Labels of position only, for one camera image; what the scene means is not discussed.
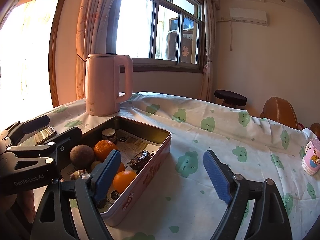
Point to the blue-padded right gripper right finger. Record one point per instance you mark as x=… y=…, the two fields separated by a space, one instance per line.
x=269 y=218

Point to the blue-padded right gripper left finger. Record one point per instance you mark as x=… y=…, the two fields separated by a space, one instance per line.
x=54 y=217

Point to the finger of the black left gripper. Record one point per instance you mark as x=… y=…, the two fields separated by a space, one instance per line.
x=12 y=135
x=58 y=147

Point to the brown round fruit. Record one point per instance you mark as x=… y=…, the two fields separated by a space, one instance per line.
x=81 y=156

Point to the dark speckled fruit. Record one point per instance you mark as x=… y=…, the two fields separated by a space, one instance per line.
x=77 y=174

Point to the small yellow-green fruit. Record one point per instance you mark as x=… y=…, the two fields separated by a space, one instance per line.
x=94 y=164

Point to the small dark jar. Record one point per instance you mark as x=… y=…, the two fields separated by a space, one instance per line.
x=110 y=135

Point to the far small orange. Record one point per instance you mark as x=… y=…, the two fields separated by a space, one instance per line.
x=121 y=168

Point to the pink cartoon lidded cup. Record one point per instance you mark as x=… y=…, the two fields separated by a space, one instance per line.
x=310 y=161

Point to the dark wrinkled passion fruit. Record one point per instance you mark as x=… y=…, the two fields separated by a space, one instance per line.
x=140 y=160

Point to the pink rectangular tin box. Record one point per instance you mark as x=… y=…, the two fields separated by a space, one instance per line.
x=141 y=150

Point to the pink electric kettle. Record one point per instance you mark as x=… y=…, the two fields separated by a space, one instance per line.
x=102 y=83

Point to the white green-cloud tablecloth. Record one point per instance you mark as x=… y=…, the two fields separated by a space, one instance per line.
x=180 y=202

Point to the brown leather sofa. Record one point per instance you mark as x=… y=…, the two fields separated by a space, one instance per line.
x=315 y=128

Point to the black round stool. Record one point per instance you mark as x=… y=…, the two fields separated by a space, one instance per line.
x=230 y=98

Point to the left pink curtain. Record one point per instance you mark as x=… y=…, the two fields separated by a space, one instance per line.
x=91 y=34

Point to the pink curtain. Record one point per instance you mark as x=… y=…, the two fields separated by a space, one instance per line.
x=91 y=34
x=210 y=19

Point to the right pink curtain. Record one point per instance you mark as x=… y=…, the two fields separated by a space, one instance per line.
x=210 y=19

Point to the window with dark frame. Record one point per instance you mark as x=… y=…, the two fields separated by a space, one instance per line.
x=159 y=35

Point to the white wall air conditioner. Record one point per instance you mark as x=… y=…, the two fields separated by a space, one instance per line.
x=248 y=16

